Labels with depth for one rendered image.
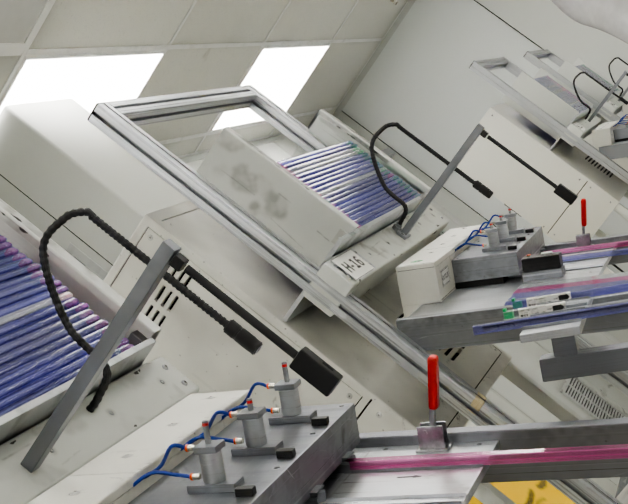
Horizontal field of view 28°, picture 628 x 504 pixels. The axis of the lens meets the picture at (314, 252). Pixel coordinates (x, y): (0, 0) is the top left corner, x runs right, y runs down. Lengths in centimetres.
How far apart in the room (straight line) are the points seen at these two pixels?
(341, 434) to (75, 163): 332
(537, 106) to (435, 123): 334
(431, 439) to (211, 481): 32
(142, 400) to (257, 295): 89
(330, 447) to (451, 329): 90
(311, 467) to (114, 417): 26
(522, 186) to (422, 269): 339
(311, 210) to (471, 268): 37
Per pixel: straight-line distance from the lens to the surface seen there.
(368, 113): 913
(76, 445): 135
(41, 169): 469
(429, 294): 241
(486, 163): 579
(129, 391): 149
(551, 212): 577
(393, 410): 229
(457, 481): 131
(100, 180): 459
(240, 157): 240
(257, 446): 129
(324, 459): 133
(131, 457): 130
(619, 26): 140
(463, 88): 895
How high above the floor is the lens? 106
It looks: 9 degrees up
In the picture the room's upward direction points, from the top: 52 degrees counter-clockwise
